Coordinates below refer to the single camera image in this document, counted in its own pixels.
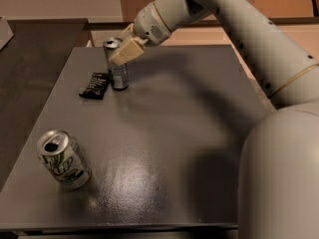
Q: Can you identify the silver green 7up can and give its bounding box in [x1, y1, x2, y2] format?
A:
[37, 128, 91, 189]

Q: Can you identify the grey object on side table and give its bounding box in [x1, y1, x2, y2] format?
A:
[0, 16, 14, 50]

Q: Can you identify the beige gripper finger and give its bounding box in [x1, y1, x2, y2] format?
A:
[119, 23, 136, 41]
[110, 37, 145, 66]

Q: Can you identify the black rxbar chocolate wrapper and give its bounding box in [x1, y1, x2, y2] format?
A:
[79, 73, 110, 100]

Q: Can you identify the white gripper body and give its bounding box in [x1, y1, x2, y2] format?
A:
[134, 2, 172, 46]

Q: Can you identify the silver redbull can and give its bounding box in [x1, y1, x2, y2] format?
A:
[103, 37, 129, 91]

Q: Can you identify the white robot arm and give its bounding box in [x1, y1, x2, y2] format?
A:
[111, 0, 319, 239]

